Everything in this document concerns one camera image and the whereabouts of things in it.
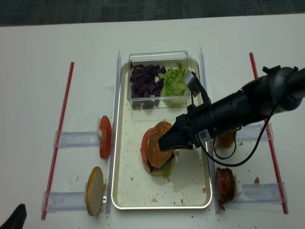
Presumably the lettuce on burger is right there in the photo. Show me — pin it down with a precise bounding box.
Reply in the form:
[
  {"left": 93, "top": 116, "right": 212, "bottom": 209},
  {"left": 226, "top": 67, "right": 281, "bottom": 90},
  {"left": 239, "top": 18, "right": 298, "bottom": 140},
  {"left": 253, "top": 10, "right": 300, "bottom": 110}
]
[{"left": 162, "top": 161, "right": 173, "bottom": 181}]

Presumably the bottom bun on tray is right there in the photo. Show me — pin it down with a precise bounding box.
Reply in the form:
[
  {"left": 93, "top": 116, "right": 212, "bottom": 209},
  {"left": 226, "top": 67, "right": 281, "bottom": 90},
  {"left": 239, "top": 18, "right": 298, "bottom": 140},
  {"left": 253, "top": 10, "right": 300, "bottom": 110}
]
[{"left": 142, "top": 154, "right": 175, "bottom": 176}]

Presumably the tomato slices stack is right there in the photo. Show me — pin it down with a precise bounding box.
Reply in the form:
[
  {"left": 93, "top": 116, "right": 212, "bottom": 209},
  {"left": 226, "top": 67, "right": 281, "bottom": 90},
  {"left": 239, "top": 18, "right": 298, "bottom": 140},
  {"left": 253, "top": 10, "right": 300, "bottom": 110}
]
[{"left": 99, "top": 115, "right": 112, "bottom": 159}]

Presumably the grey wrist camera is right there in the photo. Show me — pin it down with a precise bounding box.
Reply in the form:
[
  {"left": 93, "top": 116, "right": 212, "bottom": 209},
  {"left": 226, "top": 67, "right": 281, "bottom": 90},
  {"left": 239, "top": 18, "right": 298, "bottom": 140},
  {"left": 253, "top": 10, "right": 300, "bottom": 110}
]
[{"left": 183, "top": 71, "right": 201, "bottom": 97}]

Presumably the black camera cable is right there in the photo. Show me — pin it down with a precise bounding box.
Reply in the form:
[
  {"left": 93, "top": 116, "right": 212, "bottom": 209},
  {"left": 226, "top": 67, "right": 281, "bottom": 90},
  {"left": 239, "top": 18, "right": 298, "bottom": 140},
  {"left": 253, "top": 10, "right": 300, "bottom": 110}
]
[{"left": 190, "top": 83, "right": 286, "bottom": 167}]

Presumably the tomato slice on tray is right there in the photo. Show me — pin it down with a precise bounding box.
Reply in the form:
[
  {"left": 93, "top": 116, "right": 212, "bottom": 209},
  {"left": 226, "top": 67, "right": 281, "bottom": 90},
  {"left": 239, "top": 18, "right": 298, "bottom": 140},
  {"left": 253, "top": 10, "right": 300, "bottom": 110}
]
[{"left": 140, "top": 128, "right": 153, "bottom": 167}]

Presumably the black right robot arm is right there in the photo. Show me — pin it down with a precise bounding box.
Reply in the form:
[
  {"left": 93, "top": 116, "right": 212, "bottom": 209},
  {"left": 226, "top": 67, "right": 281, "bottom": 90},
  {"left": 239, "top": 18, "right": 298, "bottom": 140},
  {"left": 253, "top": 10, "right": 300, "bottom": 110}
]
[{"left": 174, "top": 66, "right": 305, "bottom": 149}]

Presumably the black left gripper tip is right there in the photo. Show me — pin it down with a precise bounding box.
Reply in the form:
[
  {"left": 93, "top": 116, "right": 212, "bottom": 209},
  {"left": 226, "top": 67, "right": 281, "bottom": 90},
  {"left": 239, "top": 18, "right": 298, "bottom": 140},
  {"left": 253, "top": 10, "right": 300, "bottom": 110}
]
[{"left": 0, "top": 204, "right": 27, "bottom": 229}]

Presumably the sesame top bun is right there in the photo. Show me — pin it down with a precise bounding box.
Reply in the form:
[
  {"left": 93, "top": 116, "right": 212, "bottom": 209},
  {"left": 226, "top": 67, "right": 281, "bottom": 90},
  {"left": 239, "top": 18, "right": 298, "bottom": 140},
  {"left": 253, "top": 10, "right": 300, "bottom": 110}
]
[{"left": 146, "top": 121, "right": 174, "bottom": 169}]

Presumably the red strip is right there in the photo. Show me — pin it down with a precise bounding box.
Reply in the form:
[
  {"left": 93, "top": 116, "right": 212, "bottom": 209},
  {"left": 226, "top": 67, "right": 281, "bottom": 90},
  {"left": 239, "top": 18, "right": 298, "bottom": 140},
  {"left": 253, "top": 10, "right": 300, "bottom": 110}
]
[
  {"left": 249, "top": 52, "right": 289, "bottom": 214},
  {"left": 41, "top": 62, "right": 74, "bottom": 220}
]

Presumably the white tomato pusher block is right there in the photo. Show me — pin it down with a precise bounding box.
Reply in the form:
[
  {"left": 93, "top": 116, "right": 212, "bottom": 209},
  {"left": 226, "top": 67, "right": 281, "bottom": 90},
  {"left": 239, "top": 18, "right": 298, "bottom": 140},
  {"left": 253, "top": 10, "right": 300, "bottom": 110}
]
[{"left": 96, "top": 118, "right": 102, "bottom": 139}]

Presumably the clear upper left rail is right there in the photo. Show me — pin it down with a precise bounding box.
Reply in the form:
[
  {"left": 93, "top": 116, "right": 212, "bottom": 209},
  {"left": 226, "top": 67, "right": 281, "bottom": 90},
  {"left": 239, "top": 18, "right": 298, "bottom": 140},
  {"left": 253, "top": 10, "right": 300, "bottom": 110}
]
[{"left": 53, "top": 131, "right": 100, "bottom": 148}]

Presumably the green lettuce pile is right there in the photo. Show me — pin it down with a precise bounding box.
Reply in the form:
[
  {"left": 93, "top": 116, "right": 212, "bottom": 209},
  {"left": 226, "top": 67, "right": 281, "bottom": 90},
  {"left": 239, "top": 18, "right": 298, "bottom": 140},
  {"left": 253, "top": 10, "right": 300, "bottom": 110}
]
[{"left": 159, "top": 62, "right": 186, "bottom": 96}]

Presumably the white meat pusher block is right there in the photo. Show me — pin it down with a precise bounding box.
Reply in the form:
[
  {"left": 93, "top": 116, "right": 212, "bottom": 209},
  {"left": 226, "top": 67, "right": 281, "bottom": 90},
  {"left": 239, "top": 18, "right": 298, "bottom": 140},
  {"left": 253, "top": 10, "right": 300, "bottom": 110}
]
[{"left": 232, "top": 174, "right": 242, "bottom": 201}]

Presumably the metal baking tray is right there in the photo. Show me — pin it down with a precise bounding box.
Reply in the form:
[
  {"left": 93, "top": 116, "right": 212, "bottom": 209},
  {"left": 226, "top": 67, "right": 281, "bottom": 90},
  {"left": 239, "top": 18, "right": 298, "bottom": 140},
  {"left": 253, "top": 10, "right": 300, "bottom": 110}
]
[{"left": 111, "top": 60, "right": 212, "bottom": 210}]

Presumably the clear upper right rail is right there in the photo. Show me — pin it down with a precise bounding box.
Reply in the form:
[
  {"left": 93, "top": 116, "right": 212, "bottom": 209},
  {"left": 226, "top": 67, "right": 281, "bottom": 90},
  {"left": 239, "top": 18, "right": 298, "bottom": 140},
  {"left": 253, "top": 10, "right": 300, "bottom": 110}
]
[{"left": 236, "top": 123, "right": 274, "bottom": 142}]

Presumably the purple cabbage on burger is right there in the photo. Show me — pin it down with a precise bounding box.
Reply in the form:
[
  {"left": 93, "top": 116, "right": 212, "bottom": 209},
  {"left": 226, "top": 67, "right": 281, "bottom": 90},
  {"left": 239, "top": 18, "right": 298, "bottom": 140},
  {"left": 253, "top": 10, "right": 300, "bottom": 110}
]
[{"left": 147, "top": 160, "right": 155, "bottom": 172}]

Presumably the sliced meat stack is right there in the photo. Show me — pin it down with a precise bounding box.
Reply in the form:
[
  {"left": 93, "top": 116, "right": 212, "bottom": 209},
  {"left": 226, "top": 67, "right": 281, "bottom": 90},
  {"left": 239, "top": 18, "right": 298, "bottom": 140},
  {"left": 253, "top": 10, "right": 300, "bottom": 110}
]
[{"left": 216, "top": 167, "right": 235, "bottom": 211}]

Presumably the clear lower right rail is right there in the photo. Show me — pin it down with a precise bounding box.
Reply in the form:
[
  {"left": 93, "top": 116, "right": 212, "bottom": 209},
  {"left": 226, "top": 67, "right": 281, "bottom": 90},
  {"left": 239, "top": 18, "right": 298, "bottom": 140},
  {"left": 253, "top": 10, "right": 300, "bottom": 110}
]
[{"left": 235, "top": 183, "right": 288, "bottom": 203}]

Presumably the left bun half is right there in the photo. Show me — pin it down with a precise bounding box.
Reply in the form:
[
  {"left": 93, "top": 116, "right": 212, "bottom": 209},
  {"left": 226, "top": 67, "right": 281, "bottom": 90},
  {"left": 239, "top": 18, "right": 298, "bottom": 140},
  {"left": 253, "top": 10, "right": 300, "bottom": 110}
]
[{"left": 85, "top": 167, "right": 104, "bottom": 216}]

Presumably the sesame bun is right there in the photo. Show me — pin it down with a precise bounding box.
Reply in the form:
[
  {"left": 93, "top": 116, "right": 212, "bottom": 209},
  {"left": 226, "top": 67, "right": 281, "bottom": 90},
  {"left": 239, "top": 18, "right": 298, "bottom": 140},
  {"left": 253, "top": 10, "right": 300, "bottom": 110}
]
[
  {"left": 146, "top": 121, "right": 174, "bottom": 169},
  {"left": 214, "top": 129, "right": 237, "bottom": 149}
]

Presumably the clear plastic salad container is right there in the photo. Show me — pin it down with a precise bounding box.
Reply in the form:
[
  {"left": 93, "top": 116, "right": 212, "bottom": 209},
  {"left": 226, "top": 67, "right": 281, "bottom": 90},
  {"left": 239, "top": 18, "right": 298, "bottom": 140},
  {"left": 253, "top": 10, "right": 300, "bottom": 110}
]
[{"left": 127, "top": 51, "right": 192, "bottom": 109}]

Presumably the clear rail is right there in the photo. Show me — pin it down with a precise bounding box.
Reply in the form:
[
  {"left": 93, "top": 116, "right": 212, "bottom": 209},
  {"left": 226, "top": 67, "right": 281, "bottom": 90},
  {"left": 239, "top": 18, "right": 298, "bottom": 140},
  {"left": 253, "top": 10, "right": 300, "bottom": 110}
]
[
  {"left": 235, "top": 183, "right": 288, "bottom": 203},
  {"left": 236, "top": 123, "right": 274, "bottom": 142},
  {"left": 53, "top": 131, "right": 100, "bottom": 148},
  {"left": 41, "top": 191, "right": 86, "bottom": 212}
]

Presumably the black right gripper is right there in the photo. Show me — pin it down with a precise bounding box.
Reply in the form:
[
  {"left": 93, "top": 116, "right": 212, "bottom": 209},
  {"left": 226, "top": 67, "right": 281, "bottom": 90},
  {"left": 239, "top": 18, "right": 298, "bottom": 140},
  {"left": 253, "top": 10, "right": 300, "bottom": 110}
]
[{"left": 159, "top": 104, "right": 214, "bottom": 150}]

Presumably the red left strip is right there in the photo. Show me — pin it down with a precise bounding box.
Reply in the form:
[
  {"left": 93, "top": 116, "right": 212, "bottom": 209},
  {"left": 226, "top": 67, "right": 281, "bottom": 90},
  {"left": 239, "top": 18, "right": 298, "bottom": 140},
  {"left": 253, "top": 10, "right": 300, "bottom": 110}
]
[{"left": 41, "top": 62, "right": 74, "bottom": 220}]

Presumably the red right strip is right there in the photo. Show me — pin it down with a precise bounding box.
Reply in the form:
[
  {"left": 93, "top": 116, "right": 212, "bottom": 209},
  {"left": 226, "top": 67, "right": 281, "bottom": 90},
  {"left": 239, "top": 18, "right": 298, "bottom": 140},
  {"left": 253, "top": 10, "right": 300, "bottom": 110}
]
[{"left": 249, "top": 52, "right": 289, "bottom": 214}]

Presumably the clear lower left rail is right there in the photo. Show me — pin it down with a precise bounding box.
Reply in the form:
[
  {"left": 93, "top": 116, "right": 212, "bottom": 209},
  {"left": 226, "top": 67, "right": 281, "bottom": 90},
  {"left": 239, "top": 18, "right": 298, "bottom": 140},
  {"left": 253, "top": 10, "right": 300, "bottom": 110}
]
[{"left": 41, "top": 191, "right": 86, "bottom": 212}]

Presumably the purple cabbage pile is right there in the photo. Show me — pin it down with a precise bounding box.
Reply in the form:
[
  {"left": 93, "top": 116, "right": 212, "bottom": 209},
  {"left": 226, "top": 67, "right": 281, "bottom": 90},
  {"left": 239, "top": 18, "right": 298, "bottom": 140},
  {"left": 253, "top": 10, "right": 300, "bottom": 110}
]
[{"left": 130, "top": 62, "right": 167, "bottom": 98}]

